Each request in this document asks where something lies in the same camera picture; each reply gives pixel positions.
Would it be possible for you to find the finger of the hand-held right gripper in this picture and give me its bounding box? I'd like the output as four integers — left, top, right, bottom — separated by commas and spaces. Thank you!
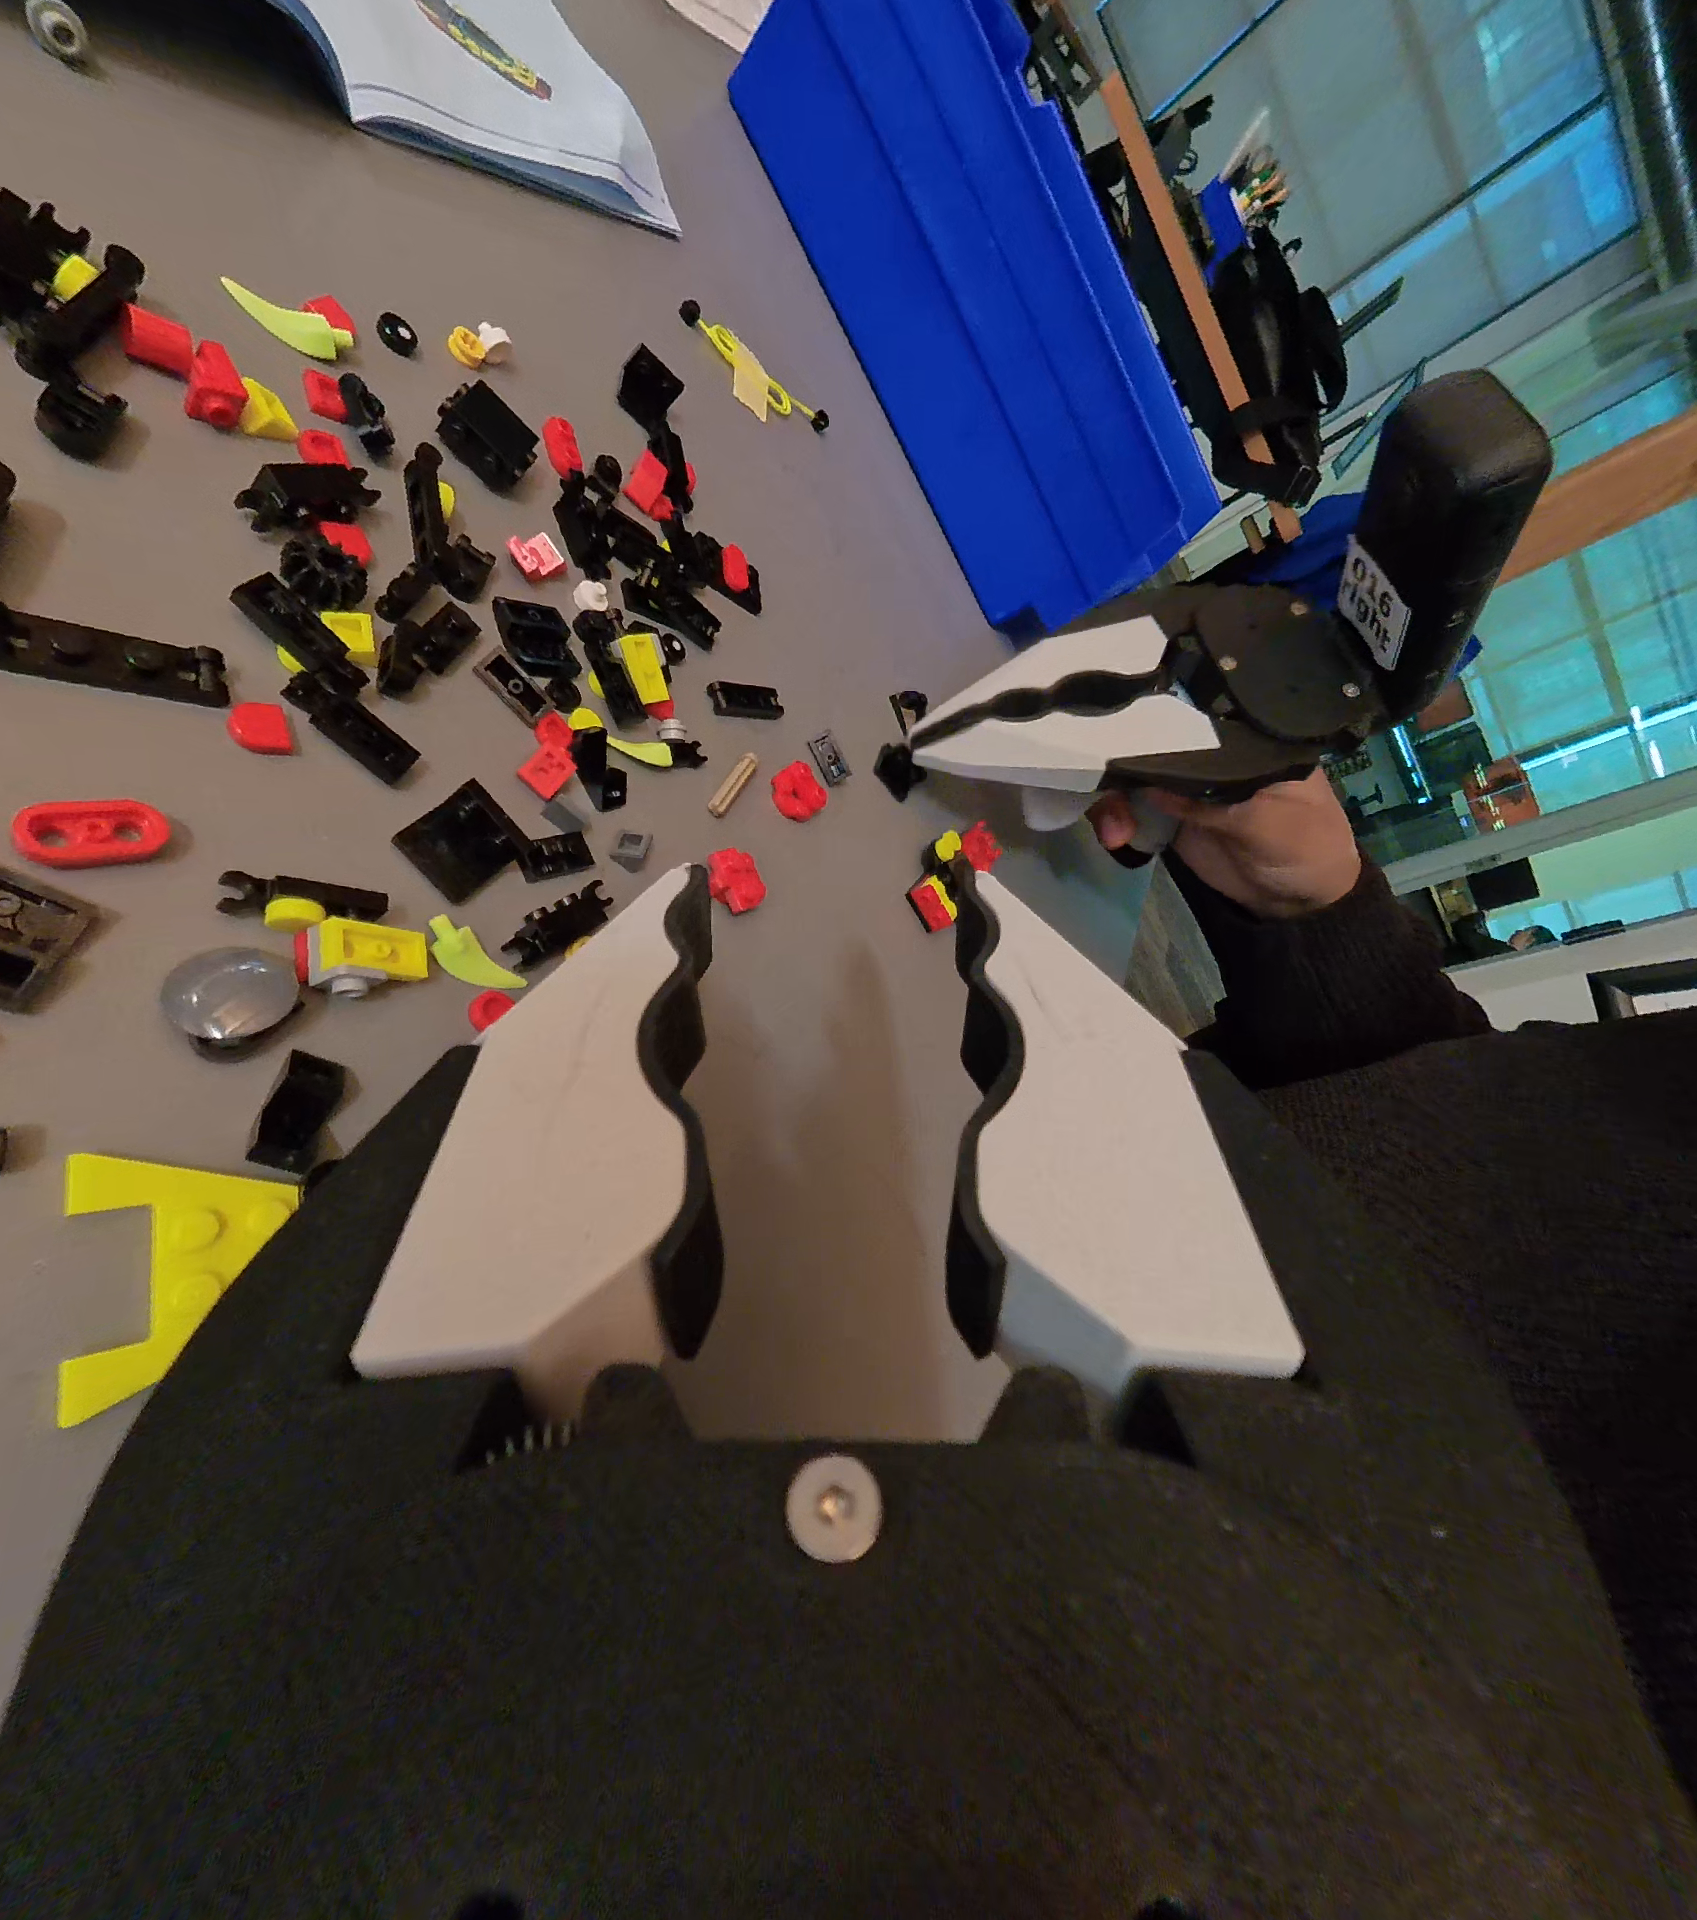
920, 617, 1174, 739
908, 690, 1224, 794

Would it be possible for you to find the pile of lego pieces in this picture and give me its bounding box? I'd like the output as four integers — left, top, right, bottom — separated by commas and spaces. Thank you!
0, 186, 873, 1426

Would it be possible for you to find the black backpack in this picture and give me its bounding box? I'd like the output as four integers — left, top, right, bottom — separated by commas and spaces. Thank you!
1204, 226, 1353, 504

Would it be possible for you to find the yellow string with tape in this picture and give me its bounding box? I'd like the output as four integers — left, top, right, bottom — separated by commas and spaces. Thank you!
680, 298, 833, 436

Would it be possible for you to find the person's right forearm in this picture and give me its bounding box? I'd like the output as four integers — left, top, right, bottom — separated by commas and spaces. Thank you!
1164, 853, 1497, 1088

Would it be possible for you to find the lego instruction booklet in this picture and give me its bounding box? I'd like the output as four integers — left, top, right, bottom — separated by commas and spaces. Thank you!
270, 0, 682, 238

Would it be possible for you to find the person's dark knit sweater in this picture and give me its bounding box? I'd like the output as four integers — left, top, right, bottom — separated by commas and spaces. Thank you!
1267, 989, 1697, 1920

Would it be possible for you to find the wooden beam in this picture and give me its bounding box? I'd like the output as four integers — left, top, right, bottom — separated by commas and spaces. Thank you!
1497, 351, 1697, 582

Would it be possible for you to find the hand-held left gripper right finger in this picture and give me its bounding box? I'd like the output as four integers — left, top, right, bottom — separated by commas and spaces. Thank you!
942, 866, 1311, 1409

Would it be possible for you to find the partly built lego model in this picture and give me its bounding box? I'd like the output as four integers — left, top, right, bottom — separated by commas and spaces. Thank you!
908, 822, 1008, 935

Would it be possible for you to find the wooden board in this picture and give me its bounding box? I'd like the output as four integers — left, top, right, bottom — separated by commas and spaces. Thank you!
1102, 74, 1308, 544

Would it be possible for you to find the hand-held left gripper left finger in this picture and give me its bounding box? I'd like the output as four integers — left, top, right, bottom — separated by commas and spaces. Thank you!
348, 861, 725, 1406

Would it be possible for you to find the person's right hand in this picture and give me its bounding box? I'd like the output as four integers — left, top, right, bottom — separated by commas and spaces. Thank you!
1088, 764, 1371, 916

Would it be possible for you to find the blue storage bin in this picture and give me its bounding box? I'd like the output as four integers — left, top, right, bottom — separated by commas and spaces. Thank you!
730, 0, 1216, 645

